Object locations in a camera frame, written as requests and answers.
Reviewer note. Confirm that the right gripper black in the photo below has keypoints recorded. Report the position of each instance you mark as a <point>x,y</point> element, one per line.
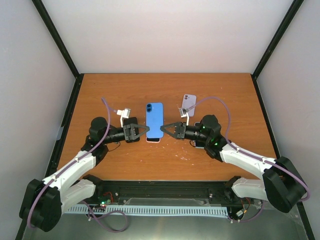
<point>179,126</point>

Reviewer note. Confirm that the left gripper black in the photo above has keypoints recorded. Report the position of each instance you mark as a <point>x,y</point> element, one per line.
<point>132,135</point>

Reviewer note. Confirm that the black phone case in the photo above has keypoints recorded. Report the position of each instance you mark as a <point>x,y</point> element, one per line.
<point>130,133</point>

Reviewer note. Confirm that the pink phone case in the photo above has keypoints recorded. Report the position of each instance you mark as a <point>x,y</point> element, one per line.
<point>153,140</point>

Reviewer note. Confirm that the blue phone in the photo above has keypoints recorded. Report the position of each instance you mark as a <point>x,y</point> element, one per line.
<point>154,119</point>

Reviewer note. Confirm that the lavender phone case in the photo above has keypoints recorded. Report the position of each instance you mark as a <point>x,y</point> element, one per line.
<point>188,101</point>

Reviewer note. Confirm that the light blue phone case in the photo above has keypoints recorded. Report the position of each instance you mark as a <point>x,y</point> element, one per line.
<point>198,144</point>

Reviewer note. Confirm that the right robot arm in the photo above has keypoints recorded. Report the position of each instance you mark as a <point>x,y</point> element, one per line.
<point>277,180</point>

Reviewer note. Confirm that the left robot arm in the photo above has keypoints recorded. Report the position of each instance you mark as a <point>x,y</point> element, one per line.
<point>46,200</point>

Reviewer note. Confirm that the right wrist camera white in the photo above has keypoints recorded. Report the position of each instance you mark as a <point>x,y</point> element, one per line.
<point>184,114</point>

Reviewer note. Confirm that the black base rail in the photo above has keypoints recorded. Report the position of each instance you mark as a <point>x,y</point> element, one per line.
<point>214,192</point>

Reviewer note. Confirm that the light blue cable duct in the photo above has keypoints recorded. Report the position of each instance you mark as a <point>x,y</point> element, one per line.
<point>164,211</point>

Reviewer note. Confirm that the left black frame post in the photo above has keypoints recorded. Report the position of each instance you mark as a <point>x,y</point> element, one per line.
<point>47,20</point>

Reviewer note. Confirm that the black frame post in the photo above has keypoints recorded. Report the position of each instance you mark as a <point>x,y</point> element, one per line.
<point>282,28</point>
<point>47,20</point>

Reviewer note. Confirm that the right black frame post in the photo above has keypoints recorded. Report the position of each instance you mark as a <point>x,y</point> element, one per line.
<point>282,28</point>

